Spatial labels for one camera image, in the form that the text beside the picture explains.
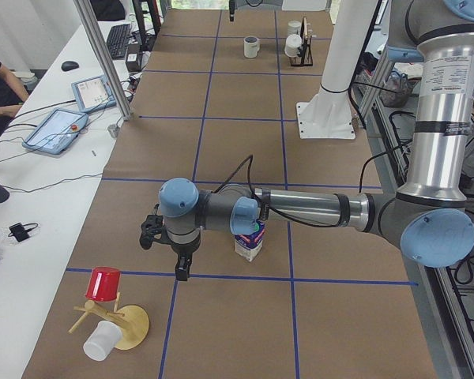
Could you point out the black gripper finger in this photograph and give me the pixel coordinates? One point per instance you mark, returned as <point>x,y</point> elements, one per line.
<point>231,9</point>

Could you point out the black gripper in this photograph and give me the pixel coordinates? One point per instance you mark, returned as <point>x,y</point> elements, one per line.
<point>184,251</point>

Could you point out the white mug with handle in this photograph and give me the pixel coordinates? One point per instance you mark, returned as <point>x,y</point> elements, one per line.
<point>251,46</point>

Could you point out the blue white milk carton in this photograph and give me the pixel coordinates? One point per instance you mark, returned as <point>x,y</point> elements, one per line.
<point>249,246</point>

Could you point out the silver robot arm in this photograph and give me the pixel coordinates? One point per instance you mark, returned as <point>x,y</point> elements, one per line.
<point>425,219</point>

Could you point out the wooden cup tree stand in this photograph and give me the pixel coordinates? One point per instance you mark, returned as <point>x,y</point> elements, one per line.
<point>132,320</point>

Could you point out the red plastic cup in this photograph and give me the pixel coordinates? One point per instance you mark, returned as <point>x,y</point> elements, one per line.
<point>103,284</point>

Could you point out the white plastic cup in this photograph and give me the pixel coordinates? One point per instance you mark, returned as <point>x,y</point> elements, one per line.
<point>102,340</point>

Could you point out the white mug upper on rack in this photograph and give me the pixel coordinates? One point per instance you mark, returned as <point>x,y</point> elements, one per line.
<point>294,27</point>

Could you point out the white mug on rack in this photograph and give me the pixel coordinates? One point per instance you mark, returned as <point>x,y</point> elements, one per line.
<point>292,45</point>
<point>294,27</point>

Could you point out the white mug lower on rack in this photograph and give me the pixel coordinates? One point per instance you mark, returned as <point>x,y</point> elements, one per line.
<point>292,45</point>

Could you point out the black keyboard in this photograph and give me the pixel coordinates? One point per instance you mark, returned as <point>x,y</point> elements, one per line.
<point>117,40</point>

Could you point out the far teach pendant tablet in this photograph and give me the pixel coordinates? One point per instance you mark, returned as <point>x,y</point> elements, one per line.
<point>93,94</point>

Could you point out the teach pendant tablet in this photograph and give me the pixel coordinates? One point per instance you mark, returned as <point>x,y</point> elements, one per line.
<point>93,94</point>
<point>56,132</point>

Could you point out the small black adapter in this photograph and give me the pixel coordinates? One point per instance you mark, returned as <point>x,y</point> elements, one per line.
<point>21,232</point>

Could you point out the black computer mouse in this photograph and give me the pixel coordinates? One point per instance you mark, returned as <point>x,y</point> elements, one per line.
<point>69,65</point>

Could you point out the near teach pendant tablet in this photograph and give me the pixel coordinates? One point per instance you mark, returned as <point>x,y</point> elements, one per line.
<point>56,132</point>

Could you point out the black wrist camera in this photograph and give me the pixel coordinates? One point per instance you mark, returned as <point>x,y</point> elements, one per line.
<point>153,230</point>

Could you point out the black wire mug rack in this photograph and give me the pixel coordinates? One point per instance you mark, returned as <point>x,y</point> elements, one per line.
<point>304,57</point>

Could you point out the white camera mast post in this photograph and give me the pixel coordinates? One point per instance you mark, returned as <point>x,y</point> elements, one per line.
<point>328,115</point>

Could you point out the aluminium frame post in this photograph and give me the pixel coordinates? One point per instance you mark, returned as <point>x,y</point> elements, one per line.
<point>96,39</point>

